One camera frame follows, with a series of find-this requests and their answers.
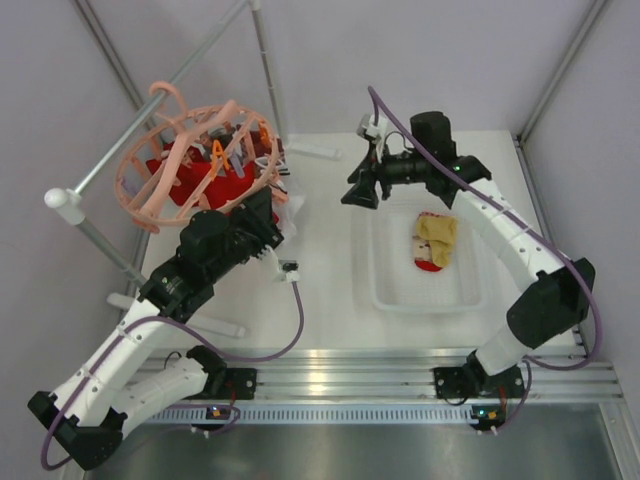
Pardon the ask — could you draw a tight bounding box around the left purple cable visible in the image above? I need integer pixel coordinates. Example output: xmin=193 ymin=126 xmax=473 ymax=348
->
xmin=39 ymin=282 xmax=305 ymax=471

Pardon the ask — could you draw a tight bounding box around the orange clothes peg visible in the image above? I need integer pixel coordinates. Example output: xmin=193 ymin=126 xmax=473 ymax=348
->
xmin=210 ymin=140 xmax=231 ymax=178

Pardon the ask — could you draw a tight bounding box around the metal drying rack frame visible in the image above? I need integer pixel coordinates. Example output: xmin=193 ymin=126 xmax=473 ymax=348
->
xmin=43 ymin=0 xmax=346 ymax=341

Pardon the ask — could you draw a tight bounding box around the purple cable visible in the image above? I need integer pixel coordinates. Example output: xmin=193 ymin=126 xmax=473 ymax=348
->
xmin=367 ymin=85 xmax=601 ymax=436
xmin=39 ymin=282 xmax=305 ymax=471

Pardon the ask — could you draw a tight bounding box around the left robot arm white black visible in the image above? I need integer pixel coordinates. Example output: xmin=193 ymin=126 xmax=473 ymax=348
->
xmin=28 ymin=187 xmax=283 ymax=470

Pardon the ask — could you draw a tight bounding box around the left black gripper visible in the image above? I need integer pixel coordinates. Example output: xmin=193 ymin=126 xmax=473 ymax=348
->
xmin=207 ymin=185 xmax=284 ymax=282

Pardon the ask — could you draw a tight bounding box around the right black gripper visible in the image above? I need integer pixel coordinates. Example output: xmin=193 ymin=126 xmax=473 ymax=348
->
xmin=342 ymin=141 xmax=431 ymax=210

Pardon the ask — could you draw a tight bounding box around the red white patterned sock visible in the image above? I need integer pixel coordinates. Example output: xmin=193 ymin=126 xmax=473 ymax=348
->
xmin=412 ymin=236 xmax=442 ymax=273

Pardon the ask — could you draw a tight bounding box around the aluminium mounting rail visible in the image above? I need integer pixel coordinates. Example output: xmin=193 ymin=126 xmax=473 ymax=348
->
xmin=78 ymin=347 xmax=624 ymax=426

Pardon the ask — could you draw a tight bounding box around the red sock white cuff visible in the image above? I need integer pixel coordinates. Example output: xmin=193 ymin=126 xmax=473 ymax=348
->
xmin=132 ymin=141 xmax=288 ymax=233

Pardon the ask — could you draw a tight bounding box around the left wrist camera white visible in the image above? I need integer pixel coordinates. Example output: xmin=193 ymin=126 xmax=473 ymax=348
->
xmin=266 ymin=252 xmax=300 ymax=283

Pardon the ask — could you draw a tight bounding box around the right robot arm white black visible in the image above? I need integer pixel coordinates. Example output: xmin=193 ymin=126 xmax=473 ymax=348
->
xmin=341 ymin=111 xmax=599 ymax=404

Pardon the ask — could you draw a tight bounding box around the white perforated plastic basket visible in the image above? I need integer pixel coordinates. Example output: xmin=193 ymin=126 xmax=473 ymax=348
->
xmin=368 ymin=196 xmax=487 ymax=315

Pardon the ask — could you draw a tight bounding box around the yellow sock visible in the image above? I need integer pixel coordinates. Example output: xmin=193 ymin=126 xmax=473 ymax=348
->
xmin=415 ymin=212 xmax=458 ymax=268

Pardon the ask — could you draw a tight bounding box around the pink round clip hanger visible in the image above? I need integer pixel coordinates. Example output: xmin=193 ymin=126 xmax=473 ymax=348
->
xmin=114 ymin=81 xmax=289 ymax=233

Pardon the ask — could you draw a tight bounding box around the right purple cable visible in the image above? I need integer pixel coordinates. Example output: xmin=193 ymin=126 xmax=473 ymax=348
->
xmin=367 ymin=85 xmax=601 ymax=436

